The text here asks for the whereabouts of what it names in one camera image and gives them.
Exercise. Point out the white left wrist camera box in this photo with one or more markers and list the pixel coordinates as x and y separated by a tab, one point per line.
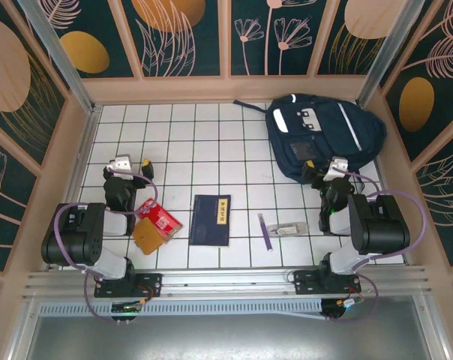
120	164

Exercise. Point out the small green circuit board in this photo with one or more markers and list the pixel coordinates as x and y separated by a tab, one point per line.
127	308
348	303

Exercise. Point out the red tissue packet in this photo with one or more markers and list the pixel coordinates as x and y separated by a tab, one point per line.
162	221

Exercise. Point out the aluminium side rail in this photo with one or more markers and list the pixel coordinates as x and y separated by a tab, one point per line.
87	131

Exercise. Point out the brown leather wallet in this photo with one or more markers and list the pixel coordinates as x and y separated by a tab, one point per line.
146	236

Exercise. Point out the navy blue backpack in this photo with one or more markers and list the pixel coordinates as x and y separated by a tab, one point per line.
324	127

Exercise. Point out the aluminium mounting rail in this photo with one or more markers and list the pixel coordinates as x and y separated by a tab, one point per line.
226	281

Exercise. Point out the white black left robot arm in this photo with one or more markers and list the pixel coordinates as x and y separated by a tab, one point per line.
72	240

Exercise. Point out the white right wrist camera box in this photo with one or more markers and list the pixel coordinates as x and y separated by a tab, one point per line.
339	165

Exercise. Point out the clear plastic pouch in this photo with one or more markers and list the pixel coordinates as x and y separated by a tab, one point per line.
286	229

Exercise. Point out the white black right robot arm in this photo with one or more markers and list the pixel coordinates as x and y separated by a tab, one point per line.
384	228

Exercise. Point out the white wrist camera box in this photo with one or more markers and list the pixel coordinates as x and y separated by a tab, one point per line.
339	165
120	164

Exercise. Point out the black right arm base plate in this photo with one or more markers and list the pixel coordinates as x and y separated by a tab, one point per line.
305	281

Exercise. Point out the navy blue notebook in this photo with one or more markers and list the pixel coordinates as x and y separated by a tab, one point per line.
207	225

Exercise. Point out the purple pen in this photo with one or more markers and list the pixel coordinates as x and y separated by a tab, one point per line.
264	230

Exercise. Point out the aluminium frame post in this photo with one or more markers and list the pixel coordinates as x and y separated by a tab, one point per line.
385	48
61	56

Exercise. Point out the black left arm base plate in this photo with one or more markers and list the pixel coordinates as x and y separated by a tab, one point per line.
151	285

